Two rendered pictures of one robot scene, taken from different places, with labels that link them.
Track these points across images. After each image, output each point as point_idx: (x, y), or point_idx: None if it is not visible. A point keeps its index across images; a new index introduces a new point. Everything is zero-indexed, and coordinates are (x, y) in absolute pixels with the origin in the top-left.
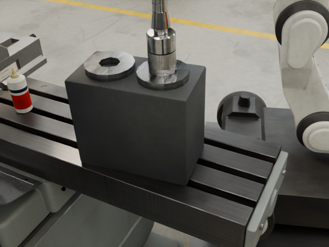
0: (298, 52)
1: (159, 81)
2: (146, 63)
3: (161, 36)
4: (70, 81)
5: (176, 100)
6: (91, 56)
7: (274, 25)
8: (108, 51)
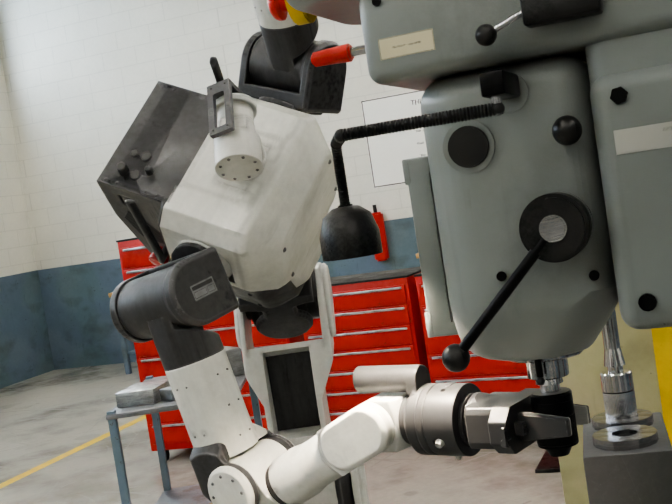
0: (368, 501)
1: (646, 412)
2: (613, 422)
3: (624, 369)
4: (671, 447)
5: (661, 414)
6: (616, 441)
7: (333, 489)
8: (596, 439)
